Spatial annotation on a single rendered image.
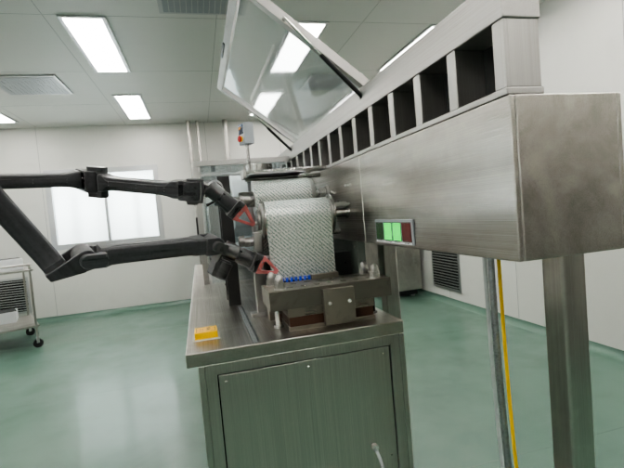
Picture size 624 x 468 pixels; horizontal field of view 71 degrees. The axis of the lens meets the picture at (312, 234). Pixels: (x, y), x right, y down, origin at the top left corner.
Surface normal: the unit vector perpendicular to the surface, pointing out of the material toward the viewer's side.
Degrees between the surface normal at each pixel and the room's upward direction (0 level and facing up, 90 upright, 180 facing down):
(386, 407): 90
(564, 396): 90
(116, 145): 90
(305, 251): 90
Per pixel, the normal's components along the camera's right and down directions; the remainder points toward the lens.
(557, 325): -0.96, 0.10
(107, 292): 0.25, 0.03
